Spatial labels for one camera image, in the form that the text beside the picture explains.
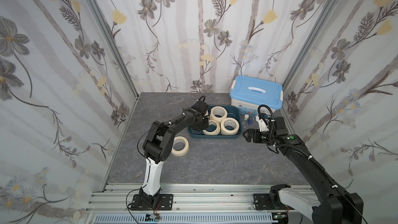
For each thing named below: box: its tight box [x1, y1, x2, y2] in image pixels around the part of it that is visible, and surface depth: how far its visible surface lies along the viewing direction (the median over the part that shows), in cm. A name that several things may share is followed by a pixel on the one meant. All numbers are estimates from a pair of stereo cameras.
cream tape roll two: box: [209, 105, 229, 123], surface depth 106 cm
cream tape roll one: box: [171, 135, 190, 157], surface depth 92 cm
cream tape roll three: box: [202, 119, 221, 136], surface depth 95 cm
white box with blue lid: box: [229, 75, 284, 118], surface depth 101 cm
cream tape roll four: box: [220, 117, 240, 136], surface depth 97 cm
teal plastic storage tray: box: [188, 105, 243, 139], surface depth 98 cm
